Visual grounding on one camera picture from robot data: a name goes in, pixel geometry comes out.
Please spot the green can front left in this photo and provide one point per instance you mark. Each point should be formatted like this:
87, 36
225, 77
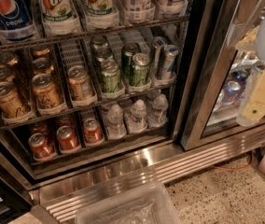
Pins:
110, 75

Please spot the slim silver can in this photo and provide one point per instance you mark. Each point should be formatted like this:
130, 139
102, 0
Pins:
157, 45
167, 62

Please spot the clear plastic bin front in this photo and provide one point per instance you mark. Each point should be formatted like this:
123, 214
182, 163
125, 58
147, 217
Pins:
147, 204

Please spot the blue pepsi can left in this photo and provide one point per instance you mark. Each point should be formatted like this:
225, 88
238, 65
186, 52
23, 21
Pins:
231, 89

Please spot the glass fridge door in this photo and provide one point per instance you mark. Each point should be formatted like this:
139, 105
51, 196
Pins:
215, 27

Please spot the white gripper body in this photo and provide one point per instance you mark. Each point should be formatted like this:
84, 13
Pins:
252, 101

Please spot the orange can front left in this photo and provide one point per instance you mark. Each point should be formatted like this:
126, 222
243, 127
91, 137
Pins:
12, 103

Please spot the clear water bottle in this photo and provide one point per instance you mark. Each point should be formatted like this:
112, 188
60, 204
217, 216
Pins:
135, 118
158, 112
115, 125

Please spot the clear water bottle right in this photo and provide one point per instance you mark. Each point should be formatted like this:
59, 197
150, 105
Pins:
158, 112

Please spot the green can right front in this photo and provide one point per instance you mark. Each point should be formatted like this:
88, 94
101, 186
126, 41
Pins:
139, 70

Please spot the orange can left middle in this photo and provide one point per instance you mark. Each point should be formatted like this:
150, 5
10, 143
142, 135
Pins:
6, 73

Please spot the green can left middle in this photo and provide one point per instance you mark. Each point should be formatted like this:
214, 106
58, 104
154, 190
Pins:
103, 54

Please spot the clear water bottle left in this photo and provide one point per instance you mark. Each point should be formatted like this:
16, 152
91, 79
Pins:
115, 125

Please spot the clear water bottle middle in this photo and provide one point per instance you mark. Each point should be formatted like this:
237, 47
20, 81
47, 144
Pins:
135, 118

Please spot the blue pepsi bottle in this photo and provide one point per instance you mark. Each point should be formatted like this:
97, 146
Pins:
14, 14

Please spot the green can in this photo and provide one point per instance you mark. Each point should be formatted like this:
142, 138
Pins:
99, 41
110, 75
139, 70
127, 53
103, 54

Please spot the green can right back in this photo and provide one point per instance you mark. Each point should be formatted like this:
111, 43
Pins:
127, 53

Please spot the slim silver can left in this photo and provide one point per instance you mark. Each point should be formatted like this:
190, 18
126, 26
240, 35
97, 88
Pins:
157, 45

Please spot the orange can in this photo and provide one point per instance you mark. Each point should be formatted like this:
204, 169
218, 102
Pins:
40, 51
43, 66
12, 103
9, 58
46, 91
6, 73

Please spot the red coke can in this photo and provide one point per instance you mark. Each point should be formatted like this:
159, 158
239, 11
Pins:
92, 131
65, 120
40, 145
39, 127
67, 138

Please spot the green can left back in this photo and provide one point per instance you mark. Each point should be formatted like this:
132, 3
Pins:
99, 41

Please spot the orange can left back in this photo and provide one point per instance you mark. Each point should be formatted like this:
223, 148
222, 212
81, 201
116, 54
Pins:
9, 58

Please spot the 7up bottle left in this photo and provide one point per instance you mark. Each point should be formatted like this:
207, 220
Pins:
56, 10

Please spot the fridge bottom vent grille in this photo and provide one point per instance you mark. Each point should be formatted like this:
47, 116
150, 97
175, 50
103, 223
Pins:
219, 183

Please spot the slim silver can right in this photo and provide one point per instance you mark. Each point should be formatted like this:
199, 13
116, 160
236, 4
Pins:
167, 62

